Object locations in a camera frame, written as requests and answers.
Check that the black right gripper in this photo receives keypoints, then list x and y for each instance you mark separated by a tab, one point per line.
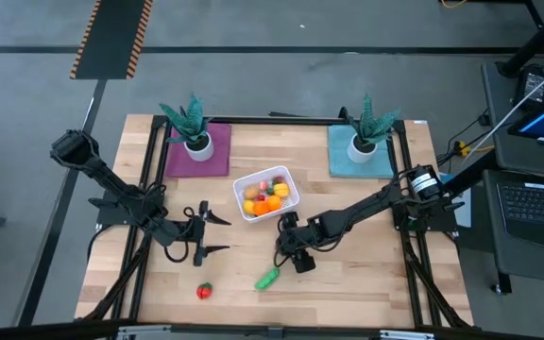
295	241

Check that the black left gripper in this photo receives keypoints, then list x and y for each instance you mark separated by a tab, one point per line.
180	232

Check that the orange toy fruit with leaf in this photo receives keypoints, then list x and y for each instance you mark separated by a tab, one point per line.
274	202

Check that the yellow toy lemon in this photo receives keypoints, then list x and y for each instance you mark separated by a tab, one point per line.
248	207

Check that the plain orange toy fruit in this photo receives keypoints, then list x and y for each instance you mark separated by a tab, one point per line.
261	208

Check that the tan toy potato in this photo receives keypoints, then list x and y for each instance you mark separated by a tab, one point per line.
251	192

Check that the white perforated plastic basket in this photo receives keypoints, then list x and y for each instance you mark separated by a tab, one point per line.
241	181

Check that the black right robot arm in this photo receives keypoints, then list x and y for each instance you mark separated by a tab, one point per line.
371	208

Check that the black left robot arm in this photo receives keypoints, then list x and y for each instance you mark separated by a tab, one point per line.
111	184

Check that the green cucumber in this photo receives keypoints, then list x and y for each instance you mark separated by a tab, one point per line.
267	278

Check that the red toy tomato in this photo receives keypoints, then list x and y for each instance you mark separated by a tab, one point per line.
204	291

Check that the purple cloth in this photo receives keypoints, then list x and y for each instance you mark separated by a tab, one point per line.
220	151

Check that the fake plant in white pot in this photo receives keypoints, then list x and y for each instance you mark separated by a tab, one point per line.
362	148
198	146

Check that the teal cloth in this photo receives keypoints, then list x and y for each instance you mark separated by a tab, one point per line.
338	156

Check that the black crossbar with silver brackets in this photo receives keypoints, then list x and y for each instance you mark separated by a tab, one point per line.
64	330

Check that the yellow plug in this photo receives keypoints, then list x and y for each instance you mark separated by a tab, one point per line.
464	148

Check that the black equipment cart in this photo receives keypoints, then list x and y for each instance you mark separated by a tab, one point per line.
503	264

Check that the black mat with striped edges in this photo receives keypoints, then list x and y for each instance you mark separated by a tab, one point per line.
111	38

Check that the black laptop keyboard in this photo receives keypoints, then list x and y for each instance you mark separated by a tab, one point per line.
536	208

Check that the black power adapter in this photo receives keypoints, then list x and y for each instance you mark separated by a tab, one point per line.
532	85

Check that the black stand legs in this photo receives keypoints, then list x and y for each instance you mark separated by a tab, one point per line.
536	42

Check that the black aluminium table frame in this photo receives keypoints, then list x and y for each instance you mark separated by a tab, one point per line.
413	293

